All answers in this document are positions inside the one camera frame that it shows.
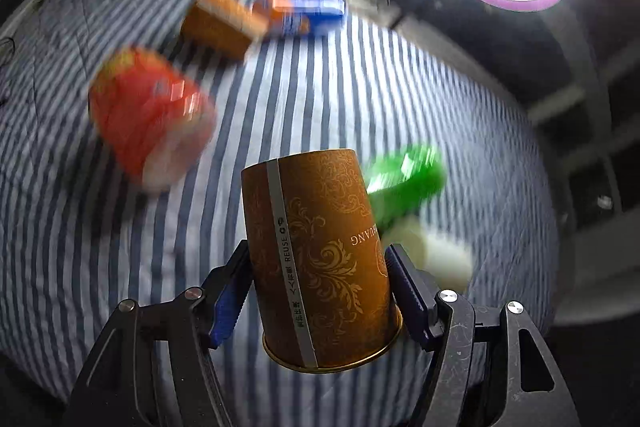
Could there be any brown ornate paper cup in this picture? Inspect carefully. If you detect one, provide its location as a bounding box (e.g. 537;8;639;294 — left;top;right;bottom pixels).
241;148;402;374

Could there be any white plastic cup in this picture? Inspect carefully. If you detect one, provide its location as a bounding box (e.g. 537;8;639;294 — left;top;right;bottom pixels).
382;216;474;294

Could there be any green patterned cup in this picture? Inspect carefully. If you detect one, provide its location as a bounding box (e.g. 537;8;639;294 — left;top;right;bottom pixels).
362;145;447;228

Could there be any red yellow paper cup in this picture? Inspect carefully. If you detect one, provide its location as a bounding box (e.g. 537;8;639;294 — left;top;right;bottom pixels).
88;46;216;194

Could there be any striped blue white quilt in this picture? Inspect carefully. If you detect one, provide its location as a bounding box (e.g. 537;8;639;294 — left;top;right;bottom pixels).
1;0;559;399

